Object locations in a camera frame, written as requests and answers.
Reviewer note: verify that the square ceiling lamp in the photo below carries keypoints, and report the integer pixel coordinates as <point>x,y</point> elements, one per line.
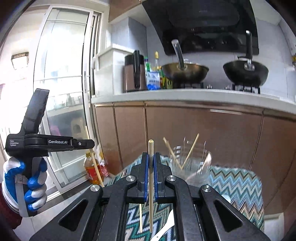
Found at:
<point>20,60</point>

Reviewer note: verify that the person's left hand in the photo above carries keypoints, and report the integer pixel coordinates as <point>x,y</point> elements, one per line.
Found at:
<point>37,192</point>

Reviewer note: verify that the black range hood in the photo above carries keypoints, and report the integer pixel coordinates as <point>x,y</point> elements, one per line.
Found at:
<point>203,25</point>

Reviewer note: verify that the blue white salt bag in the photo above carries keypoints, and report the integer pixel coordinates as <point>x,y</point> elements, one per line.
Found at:
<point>153,81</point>

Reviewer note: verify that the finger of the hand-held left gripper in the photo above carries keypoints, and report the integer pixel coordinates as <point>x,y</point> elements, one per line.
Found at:
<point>83,143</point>

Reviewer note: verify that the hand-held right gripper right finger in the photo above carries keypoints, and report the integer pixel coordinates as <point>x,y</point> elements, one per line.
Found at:
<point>156,180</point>

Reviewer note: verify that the white speckled countertop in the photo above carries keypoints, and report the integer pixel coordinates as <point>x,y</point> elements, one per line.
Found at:
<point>185,97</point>

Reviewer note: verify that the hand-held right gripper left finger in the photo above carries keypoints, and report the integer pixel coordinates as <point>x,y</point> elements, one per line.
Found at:
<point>145,180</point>

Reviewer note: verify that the amber oil bottle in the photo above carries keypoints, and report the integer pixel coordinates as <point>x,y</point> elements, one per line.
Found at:
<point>92,170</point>

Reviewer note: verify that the dark bottle yellow label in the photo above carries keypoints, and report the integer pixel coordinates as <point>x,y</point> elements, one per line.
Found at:
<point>168,83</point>

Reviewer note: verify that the clear bottle yellow cap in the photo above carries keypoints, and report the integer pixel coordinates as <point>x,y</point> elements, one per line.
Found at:
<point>157,62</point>

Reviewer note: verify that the clear plastic utensil holder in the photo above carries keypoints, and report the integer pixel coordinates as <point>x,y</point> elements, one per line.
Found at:
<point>198,166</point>

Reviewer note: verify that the black gas stove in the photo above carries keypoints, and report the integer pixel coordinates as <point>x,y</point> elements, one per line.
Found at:
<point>245,89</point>

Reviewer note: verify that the person's left forearm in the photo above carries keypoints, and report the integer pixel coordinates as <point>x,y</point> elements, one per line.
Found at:
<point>9,217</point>

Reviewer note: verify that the clear plastic bottle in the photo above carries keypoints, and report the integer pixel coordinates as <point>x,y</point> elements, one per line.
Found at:
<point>148,64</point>

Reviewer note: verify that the sliding glass door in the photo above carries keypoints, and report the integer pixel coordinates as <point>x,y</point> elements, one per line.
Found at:
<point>64,58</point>

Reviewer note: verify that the zigzag patterned cloth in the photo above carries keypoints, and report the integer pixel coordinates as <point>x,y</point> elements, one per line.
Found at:
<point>231,183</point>

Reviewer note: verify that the black wok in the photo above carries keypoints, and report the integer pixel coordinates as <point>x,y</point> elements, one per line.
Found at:
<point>245,74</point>

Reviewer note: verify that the brass wok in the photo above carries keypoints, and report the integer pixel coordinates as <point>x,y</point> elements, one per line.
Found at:
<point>185,73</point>

